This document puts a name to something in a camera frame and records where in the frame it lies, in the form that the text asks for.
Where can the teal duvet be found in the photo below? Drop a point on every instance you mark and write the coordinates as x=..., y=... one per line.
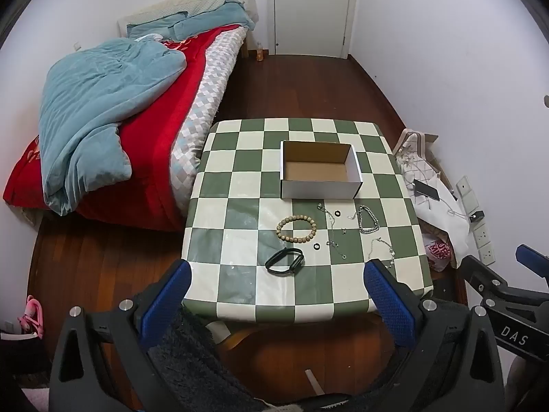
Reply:
x=98, y=107

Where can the beige headboard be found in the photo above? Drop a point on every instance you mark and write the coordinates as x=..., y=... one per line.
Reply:
x=171, y=6

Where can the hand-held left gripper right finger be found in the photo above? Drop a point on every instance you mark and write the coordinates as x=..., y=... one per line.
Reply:
x=388, y=300

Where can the black charger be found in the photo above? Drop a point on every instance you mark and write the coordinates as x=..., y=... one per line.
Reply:
x=476, y=216

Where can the pink slippers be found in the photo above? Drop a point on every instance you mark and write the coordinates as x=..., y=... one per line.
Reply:
x=33, y=315

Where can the white cardboard box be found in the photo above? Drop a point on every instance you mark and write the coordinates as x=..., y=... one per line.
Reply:
x=315, y=171

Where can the black wristband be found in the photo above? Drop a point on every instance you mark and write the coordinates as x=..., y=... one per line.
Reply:
x=295, y=261

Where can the white strip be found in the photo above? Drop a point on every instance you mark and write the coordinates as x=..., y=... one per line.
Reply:
x=314, y=381

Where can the black smartphone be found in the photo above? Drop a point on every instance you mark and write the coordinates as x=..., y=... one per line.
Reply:
x=427, y=189

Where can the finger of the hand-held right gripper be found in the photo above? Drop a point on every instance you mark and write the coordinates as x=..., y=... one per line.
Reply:
x=480, y=270
x=532, y=259

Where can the beige quilted tote bag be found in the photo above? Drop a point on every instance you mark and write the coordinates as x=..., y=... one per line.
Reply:
x=411, y=154

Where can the teal pillow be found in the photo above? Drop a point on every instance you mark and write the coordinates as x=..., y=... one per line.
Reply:
x=154, y=23
x=214, y=17

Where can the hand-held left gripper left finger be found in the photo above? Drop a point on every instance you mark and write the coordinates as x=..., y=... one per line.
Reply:
x=165, y=298

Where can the diamond pattern mattress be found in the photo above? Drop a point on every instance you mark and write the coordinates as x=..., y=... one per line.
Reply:
x=206, y=94

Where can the dark fuzzy cloth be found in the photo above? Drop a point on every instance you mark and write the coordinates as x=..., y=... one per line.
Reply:
x=193, y=352

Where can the orange drink bottle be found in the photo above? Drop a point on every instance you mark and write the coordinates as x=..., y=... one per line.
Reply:
x=260, y=53

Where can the white door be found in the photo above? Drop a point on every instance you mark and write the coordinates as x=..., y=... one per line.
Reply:
x=313, y=8

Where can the red and white plastic bag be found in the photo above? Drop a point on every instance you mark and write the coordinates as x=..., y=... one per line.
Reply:
x=438, y=255

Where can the green checkered tablecloth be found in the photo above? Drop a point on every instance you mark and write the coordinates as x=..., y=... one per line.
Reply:
x=240, y=223

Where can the bed with red blanket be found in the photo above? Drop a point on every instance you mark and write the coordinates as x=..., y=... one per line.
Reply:
x=158, y=137

